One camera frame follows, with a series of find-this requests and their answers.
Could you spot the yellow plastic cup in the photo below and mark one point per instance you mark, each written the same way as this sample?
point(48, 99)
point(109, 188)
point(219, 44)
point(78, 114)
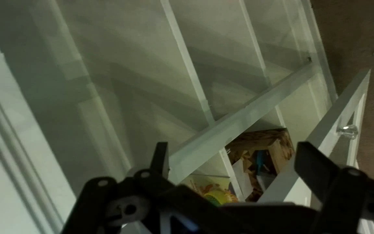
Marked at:
point(219, 197)

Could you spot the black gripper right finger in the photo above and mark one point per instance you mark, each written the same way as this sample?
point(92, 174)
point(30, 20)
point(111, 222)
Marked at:
point(350, 200)

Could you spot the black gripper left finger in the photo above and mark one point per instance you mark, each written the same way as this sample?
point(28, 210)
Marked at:
point(109, 196)

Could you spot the white glass cabinet door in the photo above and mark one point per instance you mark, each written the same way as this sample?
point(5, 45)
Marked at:
point(324, 125)

